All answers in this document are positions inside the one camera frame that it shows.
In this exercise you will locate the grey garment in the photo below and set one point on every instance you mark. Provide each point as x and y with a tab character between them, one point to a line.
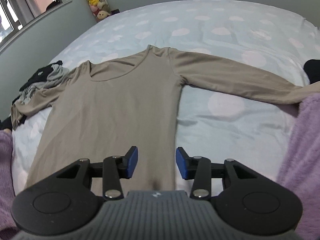
56	76

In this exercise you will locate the column of plush toys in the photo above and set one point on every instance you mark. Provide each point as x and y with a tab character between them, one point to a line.
96	0

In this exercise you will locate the window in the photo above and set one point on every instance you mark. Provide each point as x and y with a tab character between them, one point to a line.
22	0

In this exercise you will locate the polka dot bedsheet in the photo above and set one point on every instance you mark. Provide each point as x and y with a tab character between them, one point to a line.
225	25

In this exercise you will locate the purple fuzzy pants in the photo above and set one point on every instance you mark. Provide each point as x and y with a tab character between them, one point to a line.
305	135

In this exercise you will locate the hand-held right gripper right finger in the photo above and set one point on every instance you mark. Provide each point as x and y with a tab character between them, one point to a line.
180	163

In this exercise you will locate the beige long-sleeve shirt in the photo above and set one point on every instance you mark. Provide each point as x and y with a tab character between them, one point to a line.
112	110

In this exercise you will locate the dark wall socket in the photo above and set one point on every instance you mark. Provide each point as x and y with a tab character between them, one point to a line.
115	11

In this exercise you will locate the white patterned garment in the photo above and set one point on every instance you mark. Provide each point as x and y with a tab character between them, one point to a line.
25	93

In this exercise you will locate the black sock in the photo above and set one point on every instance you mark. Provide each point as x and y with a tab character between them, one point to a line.
5	124
313	70

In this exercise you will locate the grey curtain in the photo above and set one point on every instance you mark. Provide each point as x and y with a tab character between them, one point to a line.
27	0

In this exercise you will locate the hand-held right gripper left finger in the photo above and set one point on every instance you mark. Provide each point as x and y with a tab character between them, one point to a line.
132	162

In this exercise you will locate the windowsill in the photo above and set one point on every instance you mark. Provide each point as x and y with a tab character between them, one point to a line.
32	25

